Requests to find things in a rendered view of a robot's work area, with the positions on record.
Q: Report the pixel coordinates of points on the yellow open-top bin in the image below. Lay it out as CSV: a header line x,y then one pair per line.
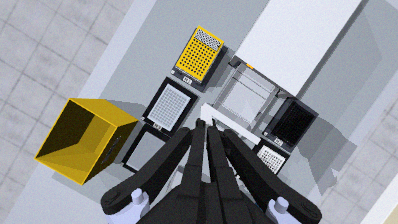
x,y
86,138

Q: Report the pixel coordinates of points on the dark grey bench mat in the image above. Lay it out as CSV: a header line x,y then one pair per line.
x,y
341,89

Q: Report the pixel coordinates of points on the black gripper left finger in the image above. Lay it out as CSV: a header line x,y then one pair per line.
x,y
130,200

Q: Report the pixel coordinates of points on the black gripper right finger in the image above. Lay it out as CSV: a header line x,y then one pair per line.
x,y
281,203

